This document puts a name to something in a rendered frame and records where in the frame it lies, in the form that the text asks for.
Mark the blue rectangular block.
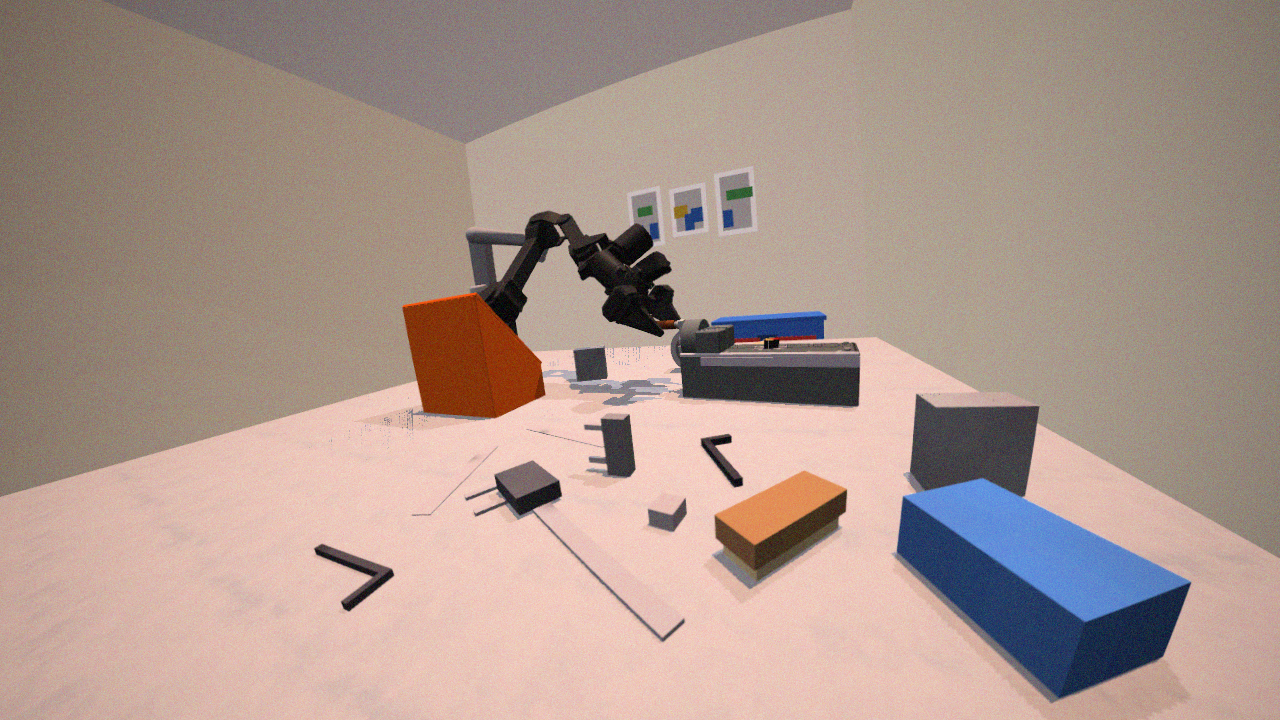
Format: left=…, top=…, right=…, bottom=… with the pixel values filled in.
left=897, top=478, right=1190, bottom=698

